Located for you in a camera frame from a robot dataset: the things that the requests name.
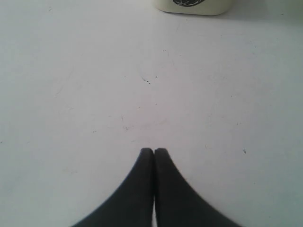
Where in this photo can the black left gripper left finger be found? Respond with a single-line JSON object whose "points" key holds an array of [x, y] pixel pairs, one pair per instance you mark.
{"points": [[131, 204]]}

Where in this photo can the cream bin with circle mark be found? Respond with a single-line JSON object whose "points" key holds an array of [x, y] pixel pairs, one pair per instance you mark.
{"points": [[194, 7]]}

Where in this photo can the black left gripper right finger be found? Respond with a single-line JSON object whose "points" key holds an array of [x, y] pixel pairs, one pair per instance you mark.
{"points": [[177, 204]]}

